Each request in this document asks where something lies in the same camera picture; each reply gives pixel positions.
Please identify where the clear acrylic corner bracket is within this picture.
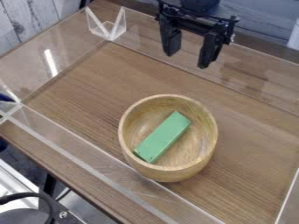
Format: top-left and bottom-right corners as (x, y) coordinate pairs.
(85, 7), (127, 41)

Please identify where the grey metal base plate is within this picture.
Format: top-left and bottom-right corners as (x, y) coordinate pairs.
(0, 199), (87, 224)

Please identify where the brown wooden bowl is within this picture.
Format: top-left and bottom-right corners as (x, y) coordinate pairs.
(117, 94), (219, 183)

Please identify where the green rectangular block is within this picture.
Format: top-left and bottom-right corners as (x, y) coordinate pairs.
(133, 111), (192, 164)

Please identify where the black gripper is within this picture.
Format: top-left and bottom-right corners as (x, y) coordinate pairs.
(155, 0), (239, 69)

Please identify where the black table leg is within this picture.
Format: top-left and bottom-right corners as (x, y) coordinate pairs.
(43, 174), (57, 196)

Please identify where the black cable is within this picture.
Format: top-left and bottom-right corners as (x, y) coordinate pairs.
(0, 192), (60, 224)

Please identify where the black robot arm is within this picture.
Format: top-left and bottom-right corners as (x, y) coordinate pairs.
(155, 0), (239, 69)

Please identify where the clear acrylic enclosure wall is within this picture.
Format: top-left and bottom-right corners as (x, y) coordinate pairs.
(0, 1), (299, 224)

